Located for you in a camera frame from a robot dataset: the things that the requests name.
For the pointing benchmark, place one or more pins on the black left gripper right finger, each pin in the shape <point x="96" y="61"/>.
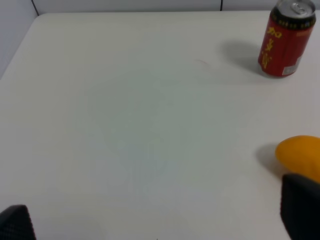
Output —
<point x="300" y="207"/>

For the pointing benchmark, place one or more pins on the red herbal tea can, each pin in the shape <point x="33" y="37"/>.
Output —
<point x="288" y="30"/>

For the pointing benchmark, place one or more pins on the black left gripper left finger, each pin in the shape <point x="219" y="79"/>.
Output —
<point x="16" y="223"/>

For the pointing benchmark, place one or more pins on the yellow orange mango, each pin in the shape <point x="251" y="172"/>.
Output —
<point x="301" y="155"/>

